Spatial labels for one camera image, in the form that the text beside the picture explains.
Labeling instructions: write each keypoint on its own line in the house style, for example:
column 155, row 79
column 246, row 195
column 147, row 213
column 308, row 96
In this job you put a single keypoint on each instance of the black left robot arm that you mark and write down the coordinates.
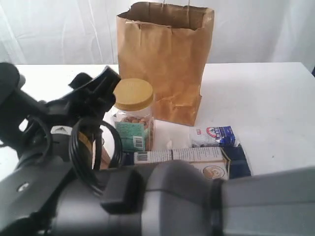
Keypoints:
column 71, row 178

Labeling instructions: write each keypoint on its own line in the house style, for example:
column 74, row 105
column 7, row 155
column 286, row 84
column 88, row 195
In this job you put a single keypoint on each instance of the kraft stand-up coffee pouch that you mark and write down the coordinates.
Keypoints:
column 105, row 158

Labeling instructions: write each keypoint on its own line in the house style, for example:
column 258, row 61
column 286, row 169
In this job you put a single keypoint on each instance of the white blue salt packet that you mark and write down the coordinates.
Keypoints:
column 212, row 136

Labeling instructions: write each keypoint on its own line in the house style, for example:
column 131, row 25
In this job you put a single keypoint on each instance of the white backdrop curtain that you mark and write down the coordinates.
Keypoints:
column 84, row 31

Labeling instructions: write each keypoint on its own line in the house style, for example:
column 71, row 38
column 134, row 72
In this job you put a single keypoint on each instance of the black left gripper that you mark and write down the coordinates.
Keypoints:
column 50, row 124

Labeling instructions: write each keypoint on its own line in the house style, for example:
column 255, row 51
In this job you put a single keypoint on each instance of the clear jar gold lid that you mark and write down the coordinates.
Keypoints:
column 132, row 114

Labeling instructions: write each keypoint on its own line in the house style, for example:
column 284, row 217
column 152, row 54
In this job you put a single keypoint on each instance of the brown paper shopping bag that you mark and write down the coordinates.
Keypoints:
column 168, row 46

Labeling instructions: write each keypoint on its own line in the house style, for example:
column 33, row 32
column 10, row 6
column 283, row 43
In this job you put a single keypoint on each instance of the long noodle package dark ends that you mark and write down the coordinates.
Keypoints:
column 213, row 162

